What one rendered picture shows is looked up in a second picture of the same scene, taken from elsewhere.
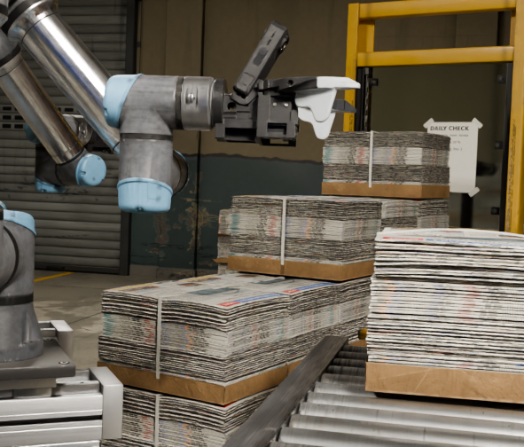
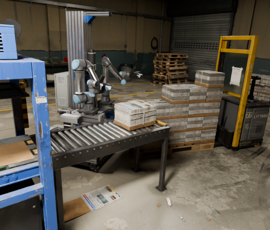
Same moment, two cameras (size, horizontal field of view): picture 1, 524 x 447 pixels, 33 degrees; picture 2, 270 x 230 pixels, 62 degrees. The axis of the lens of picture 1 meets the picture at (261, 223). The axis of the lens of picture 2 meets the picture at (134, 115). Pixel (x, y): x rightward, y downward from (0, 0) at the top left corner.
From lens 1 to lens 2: 2.00 m
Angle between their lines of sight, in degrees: 41
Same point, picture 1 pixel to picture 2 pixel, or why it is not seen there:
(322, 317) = (166, 110)
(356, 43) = (220, 46)
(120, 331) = not seen: hidden behind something
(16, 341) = (88, 108)
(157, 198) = (91, 95)
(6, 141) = (198, 51)
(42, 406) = (91, 116)
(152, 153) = (90, 90)
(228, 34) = (259, 21)
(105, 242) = not seen: hidden behind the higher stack
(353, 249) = (177, 98)
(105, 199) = not seen: hidden behind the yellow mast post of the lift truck
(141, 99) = (89, 83)
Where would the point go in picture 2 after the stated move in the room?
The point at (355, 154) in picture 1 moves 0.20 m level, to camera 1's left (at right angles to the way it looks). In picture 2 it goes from (199, 76) to (188, 75)
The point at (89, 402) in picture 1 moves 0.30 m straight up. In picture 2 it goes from (96, 117) to (96, 94)
